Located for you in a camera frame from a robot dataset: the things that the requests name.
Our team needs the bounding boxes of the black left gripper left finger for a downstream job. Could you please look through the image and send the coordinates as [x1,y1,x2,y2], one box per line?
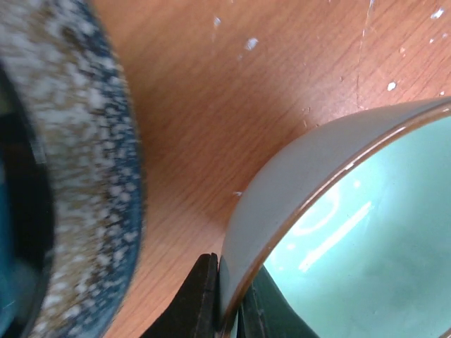
[142,253,218,338]

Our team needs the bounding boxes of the mint green ceramic bowl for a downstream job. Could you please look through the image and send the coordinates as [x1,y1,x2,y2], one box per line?
[218,96,450,337]

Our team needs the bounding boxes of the speckled large stoneware plate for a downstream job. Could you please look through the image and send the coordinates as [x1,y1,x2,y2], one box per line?
[1,1,144,337]

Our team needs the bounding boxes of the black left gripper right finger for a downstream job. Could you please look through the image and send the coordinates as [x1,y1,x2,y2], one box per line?
[239,267,310,337]

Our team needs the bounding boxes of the teal blue plate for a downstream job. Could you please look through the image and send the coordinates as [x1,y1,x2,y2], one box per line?
[0,151,43,338]

